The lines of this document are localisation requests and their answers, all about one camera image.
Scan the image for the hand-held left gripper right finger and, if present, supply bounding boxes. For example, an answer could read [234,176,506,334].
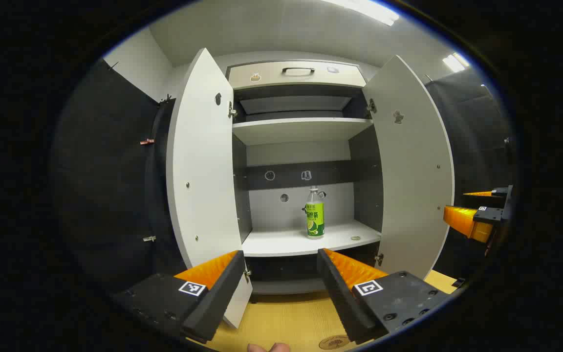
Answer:
[317,248,453,345]

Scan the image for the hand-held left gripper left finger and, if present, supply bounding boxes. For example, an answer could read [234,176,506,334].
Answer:
[113,250,246,344]

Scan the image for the white cabinet door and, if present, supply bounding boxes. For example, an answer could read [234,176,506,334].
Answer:
[166,47,254,329]
[362,55,455,280]

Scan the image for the green label bottle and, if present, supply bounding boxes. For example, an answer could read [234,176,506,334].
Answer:
[305,186,326,240]

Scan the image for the grey white cabinet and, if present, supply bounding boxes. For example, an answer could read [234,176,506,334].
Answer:
[227,59,385,296]

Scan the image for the white cabinet shelf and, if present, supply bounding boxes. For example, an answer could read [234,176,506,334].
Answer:
[233,117,374,146]
[241,219,382,258]

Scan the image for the beige cabinet drawer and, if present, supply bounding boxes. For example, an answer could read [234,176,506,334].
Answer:
[228,61,368,89]

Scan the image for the small ceiling light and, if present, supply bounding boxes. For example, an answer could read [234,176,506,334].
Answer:
[442,52,470,73]

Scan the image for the black backdrop cloth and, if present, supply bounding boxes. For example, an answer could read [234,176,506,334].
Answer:
[52,59,514,294]

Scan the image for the long ceiling light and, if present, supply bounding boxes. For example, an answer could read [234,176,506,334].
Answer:
[321,0,400,26]

